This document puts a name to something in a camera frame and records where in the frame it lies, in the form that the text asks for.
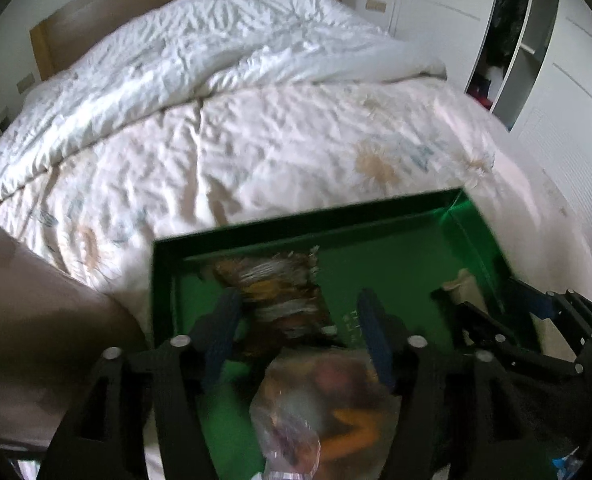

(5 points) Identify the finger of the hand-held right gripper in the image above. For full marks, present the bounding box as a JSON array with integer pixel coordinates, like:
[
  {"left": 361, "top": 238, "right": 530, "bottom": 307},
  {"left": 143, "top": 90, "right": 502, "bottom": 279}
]
[
  {"left": 430, "top": 289, "right": 585, "bottom": 378},
  {"left": 507, "top": 279, "right": 592, "bottom": 349}
]

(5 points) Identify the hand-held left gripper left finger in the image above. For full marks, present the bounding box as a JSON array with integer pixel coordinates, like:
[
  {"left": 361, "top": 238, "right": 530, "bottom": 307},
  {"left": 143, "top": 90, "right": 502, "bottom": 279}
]
[{"left": 38, "top": 290, "right": 243, "bottom": 480}]

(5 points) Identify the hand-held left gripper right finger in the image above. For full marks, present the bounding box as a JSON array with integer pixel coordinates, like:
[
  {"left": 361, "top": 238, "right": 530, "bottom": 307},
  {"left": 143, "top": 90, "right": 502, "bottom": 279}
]
[{"left": 357, "top": 289, "right": 544, "bottom": 480}]

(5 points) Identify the brown gold snack packet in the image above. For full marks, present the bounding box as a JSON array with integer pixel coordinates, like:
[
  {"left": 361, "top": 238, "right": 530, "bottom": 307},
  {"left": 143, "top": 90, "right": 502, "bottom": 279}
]
[{"left": 211, "top": 247, "right": 337, "bottom": 356}]

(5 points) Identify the green tray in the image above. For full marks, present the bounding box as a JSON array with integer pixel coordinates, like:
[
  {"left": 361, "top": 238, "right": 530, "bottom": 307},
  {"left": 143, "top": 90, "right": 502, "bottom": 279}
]
[{"left": 151, "top": 187, "right": 542, "bottom": 480}]

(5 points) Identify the clear bag of orange snacks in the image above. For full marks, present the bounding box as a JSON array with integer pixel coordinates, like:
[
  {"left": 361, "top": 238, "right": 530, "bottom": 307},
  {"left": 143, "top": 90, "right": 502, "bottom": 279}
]
[{"left": 250, "top": 347, "right": 407, "bottom": 480}]

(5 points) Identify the floral pink blanket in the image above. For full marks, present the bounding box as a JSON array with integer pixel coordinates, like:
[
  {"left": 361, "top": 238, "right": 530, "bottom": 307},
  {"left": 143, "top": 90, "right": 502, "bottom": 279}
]
[{"left": 0, "top": 77, "right": 592, "bottom": 480}]

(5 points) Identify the white wardrobe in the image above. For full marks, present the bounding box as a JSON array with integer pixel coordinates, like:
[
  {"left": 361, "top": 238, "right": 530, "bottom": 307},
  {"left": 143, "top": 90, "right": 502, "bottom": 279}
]
[{"left": 391, "top": 0, "right": 592, "bottom": 256}]

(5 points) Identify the white duvet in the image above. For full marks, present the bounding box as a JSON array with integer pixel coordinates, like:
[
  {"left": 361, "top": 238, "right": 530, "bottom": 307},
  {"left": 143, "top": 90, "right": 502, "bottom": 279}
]
[{"left": 0, "top": 0, "right": 448, "bottom": 208}]

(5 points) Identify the wooden headboard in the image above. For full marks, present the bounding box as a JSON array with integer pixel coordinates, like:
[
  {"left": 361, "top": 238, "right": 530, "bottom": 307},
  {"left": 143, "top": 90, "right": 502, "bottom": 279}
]
[{"left": 30, "top": 0, "right": 347, "bottom": 81}]

